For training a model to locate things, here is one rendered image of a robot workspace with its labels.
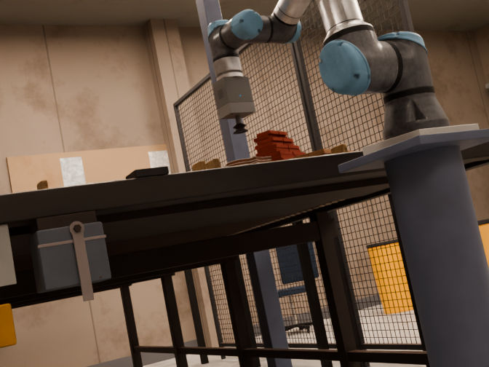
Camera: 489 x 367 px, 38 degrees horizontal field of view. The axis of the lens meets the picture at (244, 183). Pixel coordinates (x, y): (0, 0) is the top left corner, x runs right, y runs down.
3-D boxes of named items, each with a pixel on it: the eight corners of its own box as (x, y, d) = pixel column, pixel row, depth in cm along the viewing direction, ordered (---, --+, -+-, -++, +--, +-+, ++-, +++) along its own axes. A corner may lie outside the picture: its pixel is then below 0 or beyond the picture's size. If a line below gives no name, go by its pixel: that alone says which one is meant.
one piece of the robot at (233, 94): (230, 75, 206) (241, 129, 204) (204, 75, 201) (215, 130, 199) (249, 62, 198) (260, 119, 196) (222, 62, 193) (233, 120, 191)
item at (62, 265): (117, 294, 143) (102, 207, 146) (49, 308, 137) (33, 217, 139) (103, 298, 153) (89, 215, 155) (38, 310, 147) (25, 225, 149)
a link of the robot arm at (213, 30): (215, 17, 194) (200, 28, 201) (223, 54, 193) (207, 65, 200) (239, 17, 198) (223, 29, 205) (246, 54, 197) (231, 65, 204)
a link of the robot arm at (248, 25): (271, 7, 191) (249, 23, 200) (236, 6, 185) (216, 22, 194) (277, 35, 190) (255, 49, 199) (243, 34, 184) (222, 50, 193)
